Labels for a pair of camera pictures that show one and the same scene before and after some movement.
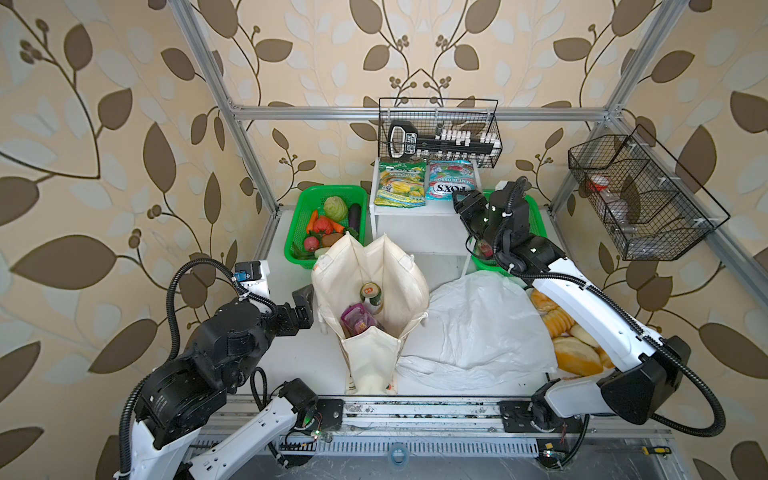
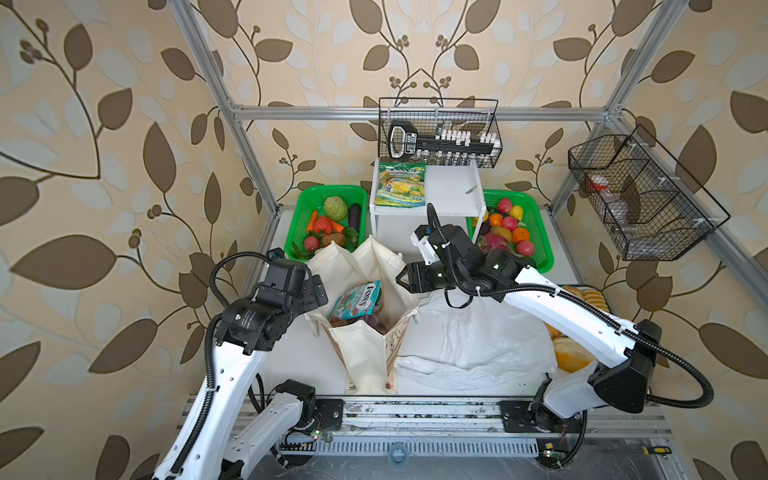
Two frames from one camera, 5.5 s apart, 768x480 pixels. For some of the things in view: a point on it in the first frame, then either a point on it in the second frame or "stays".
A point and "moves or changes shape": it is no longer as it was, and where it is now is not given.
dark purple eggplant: x=355 y=217 stays
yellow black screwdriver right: x=656 y=450 stays
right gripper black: x=475 y=204 to x=415 y=274
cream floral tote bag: x=371 y=361 moves or changes shape
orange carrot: x=312 y=220 stays
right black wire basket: x=653 y=209 stays
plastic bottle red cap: x=614 y=205 stays
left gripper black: x=304 y=308 to x=312 y=300
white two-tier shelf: x=434 y=234 stays
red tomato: x=323 y=224 stays
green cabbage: x=335 y=208 stays
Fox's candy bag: x=447 y=177 to x=358 y=302
